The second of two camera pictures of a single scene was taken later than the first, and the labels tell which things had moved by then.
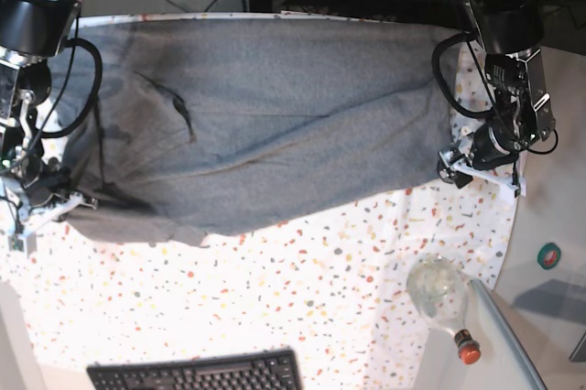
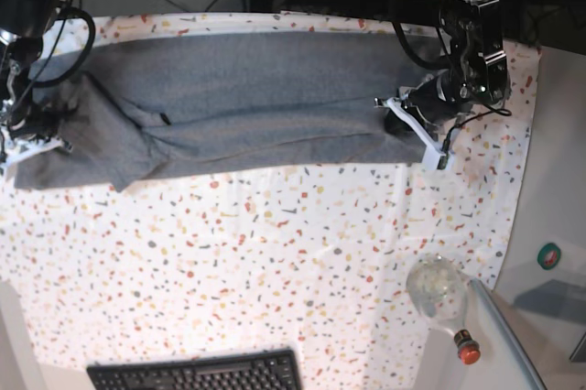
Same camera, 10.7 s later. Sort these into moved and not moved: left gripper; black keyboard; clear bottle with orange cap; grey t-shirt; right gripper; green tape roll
Moved: left gripper; grey t-shirt; right gripper
Not moved: black keyboard; clear bottle with orange cap; green tape roll
